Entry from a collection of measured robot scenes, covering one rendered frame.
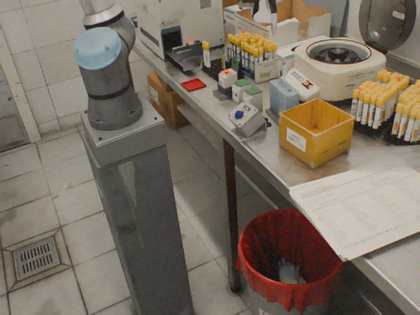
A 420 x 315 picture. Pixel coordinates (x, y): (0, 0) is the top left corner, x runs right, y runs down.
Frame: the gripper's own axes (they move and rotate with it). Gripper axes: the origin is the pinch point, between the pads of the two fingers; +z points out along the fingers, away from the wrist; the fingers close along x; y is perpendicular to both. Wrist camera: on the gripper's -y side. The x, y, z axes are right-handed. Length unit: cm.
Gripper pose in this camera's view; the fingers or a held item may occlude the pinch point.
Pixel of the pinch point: (265, 25)
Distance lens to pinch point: 119.3
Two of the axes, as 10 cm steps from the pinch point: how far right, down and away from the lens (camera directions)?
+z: 1.0, 7.8, 6.1
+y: -9.5, 2.5, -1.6
